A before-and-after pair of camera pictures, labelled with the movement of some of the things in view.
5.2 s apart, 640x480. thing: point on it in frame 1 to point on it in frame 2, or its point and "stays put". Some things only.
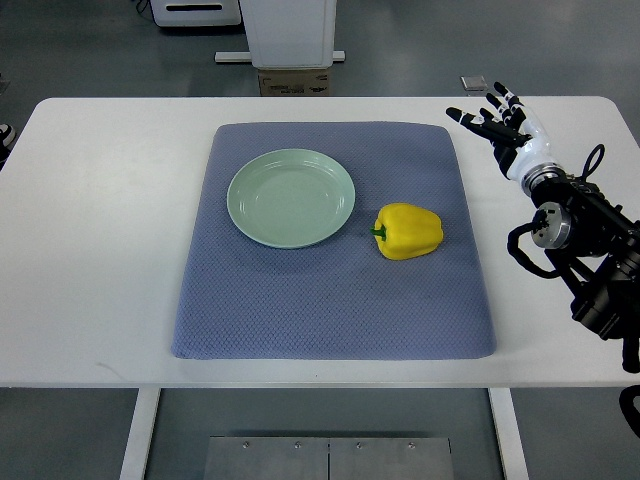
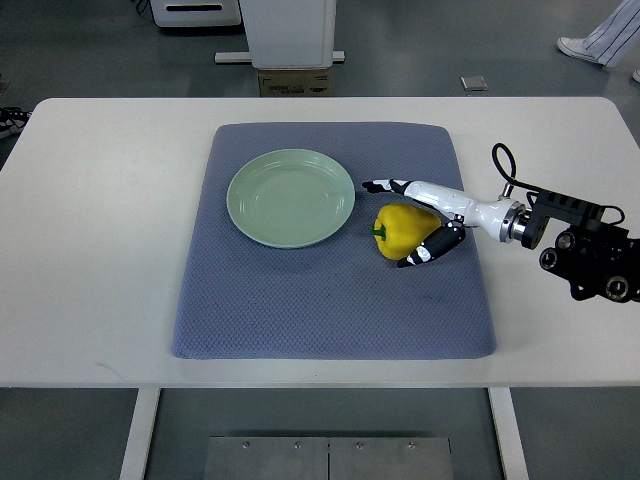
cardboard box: x=294 y=82 stays put
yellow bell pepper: x=403 y=231 stays put
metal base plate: x=328 y=458 stays put
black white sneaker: x=7 y=135 to x=13 y=116
